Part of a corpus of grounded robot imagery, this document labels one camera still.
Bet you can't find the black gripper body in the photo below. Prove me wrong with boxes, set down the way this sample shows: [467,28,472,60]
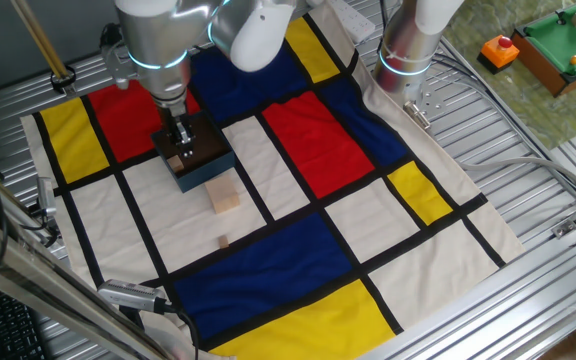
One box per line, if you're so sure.
[157,102,192,139]

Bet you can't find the large wooden cube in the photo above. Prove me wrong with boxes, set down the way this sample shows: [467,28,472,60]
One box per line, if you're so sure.
[204,174,242,215]

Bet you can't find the dark blue gift box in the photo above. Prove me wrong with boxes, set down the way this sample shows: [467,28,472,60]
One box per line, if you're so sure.
[150,110,237,194]

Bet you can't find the black pole clamp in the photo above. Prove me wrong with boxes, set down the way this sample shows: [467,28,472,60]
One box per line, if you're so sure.
[49,64,78,95]

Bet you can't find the brass-coloured pole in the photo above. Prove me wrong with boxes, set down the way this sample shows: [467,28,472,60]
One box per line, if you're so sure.
[10,0,72,81]

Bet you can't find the colour-block patterned cloth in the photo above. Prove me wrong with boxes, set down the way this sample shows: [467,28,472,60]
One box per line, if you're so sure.
[20,0,526,360]

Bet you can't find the white power strip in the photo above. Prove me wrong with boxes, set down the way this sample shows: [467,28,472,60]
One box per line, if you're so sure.
[326,0,377,45]

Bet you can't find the orange emergency stop button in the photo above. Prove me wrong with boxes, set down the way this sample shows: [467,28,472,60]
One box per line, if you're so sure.
[476,34,521,76]

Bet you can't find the green textured mat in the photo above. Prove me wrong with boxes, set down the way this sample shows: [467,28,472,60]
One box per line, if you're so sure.
[441,0,576,151]

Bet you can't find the mini pool table toy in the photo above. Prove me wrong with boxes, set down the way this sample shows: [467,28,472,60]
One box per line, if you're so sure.
[511,0,576,99]

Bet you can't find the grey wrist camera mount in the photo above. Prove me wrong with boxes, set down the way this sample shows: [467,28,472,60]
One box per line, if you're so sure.
[100,44,134,91]

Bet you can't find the black coiled cable bundle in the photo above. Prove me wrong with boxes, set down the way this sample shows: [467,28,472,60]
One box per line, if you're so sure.
[100,22,124,49]

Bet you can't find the silver exterior camera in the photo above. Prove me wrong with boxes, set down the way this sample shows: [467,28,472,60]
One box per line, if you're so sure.
[36,177,58,217]
[96,278,169,315]

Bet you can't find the black camera clamp mount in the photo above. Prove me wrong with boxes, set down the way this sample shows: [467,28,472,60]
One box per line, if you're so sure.
[20,204,62,249]

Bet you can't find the black camera cable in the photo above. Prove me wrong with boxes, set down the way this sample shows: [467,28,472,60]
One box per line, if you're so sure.
[165,302,202,360]

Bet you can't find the shiny metal frame bar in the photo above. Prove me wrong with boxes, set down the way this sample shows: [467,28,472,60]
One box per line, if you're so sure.
[0,204,169,360]

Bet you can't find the small metal bracket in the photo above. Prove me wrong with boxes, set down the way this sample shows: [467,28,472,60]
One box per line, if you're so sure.
[550,218,576,240]
[402,101,432,131]

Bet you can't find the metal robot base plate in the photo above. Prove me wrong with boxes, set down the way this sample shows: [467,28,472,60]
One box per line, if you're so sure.
[403,74,447,132]

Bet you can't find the grey cable hose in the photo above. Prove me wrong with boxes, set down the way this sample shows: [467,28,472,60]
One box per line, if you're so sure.
[459,155,576,204]

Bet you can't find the aluminium frame rail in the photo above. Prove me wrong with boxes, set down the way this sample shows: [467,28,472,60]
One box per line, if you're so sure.
[357,197,576,360]

